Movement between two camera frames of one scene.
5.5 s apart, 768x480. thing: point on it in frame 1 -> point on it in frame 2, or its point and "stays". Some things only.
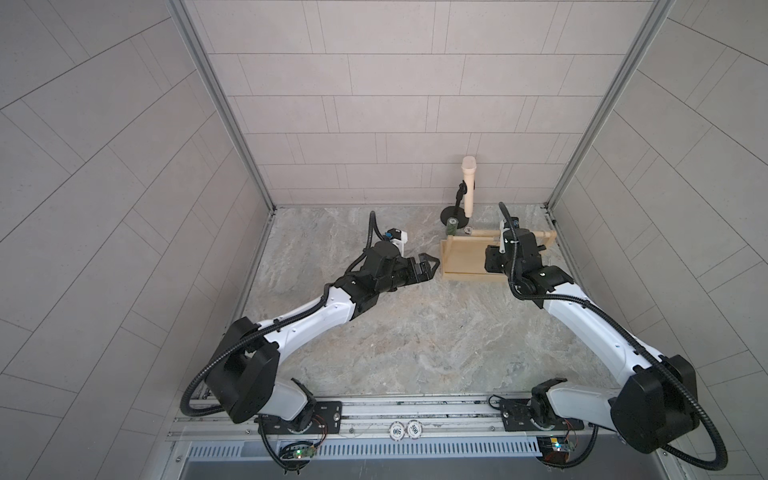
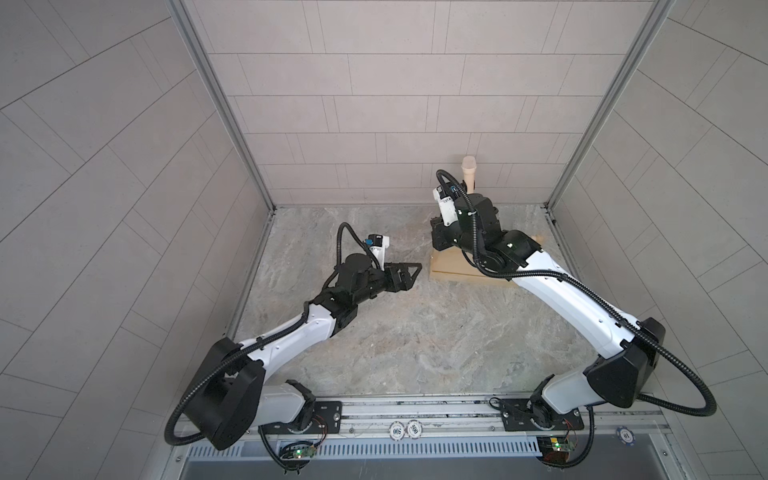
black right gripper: [491, 254] -> [439, 231]
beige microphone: [468, 165] stays
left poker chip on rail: [396, 431] stays
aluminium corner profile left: [183, 13] stays
